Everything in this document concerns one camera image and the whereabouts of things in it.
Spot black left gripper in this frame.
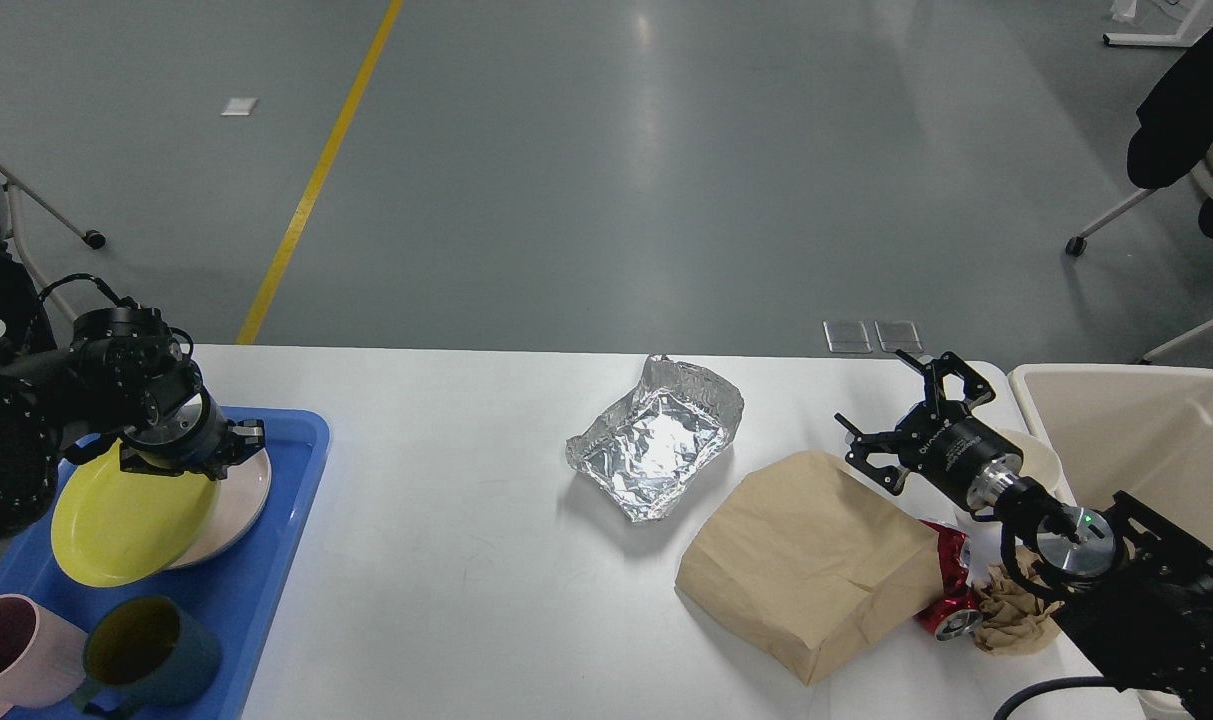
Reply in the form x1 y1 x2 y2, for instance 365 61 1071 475
121 389 266 480

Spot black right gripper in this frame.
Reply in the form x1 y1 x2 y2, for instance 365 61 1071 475
835 349 1024 513

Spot yellow plastic plate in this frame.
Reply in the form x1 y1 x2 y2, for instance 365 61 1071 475
50 442 221 588

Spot dark teal mug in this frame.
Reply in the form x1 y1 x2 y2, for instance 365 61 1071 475
70 594 222 719

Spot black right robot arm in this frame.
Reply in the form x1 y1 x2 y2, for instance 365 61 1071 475
843 352 1213 719

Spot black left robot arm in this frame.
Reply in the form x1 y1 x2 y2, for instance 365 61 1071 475
0 282 266 541

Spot pink plate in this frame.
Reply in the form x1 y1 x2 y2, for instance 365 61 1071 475
167 448 273 570

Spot white paper cup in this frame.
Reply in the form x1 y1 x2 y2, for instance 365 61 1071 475
996 428 1064 496

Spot floor outlet cover plates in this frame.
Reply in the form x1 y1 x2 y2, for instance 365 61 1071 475
822 320 923 354

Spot blue plastic tray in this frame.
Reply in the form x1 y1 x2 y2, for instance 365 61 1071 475
0 407 331 719

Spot brown paper bag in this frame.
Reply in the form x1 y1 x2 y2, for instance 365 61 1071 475
674 451 943 685

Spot crushed red soda can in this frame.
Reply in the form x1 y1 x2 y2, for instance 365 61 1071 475
915 519 985 641

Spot crumpled brown paper napkin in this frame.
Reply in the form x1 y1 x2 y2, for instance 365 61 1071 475
973 564 1060 657

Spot white rolling stand left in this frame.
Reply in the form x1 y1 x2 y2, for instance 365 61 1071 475
0 161 107 287

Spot beige plastic bin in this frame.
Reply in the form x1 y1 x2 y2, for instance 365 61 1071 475
1009 364 1213 550

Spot pink mug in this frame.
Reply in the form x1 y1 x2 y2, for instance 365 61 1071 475
0 594 89 719

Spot crumpled aluminium foil tray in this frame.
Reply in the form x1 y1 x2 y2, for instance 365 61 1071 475
564 354 746 524

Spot white paper scrap on floor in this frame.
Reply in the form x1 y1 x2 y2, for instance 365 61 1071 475
220 97 258 118

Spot person in black clothing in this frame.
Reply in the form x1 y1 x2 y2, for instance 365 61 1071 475
1126 28 1213 190

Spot white table frame background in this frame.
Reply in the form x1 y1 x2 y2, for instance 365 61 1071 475
1101 1 1213 48

